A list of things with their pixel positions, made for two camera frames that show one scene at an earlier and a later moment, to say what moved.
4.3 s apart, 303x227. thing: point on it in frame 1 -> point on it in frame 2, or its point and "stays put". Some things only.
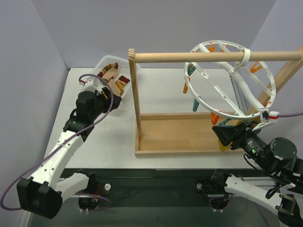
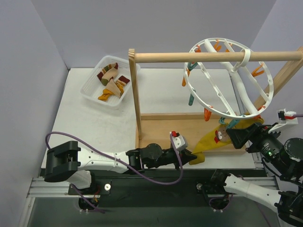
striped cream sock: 108,72 stays put
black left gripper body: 109,100 -> 181,158
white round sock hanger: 232,90 stays put
